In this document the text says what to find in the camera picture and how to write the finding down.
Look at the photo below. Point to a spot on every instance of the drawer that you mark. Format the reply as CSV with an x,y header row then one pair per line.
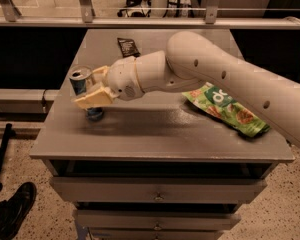
x,y
157,190
156,220

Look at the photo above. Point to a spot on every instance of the black office chair base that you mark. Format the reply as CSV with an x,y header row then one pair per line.
x,y
135,8

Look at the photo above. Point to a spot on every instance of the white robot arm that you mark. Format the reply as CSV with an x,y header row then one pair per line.
x,y
188,62

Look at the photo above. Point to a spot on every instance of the grey drawer cabinet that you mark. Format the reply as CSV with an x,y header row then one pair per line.
x,y
161,135

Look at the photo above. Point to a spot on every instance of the green snack bag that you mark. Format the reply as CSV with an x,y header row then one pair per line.
x,y
218,104

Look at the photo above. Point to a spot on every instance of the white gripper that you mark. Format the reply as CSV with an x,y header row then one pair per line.
x,y
122,78

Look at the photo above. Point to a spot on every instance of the top drawer front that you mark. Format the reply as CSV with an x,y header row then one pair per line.
x,y
157,190

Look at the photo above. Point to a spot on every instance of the black metal stand leg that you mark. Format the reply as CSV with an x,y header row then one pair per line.
x,y
1,154

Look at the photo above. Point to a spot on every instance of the middle drawer front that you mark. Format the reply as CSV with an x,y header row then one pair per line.
x,y
156,220

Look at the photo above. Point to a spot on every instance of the black shoe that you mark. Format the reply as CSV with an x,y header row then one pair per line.
x,y
14,211

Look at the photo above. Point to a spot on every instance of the redbull can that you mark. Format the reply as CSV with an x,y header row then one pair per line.
x,y
80,77

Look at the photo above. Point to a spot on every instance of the black rxbar chocolate wrapper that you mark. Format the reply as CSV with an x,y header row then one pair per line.
x,y
128,47

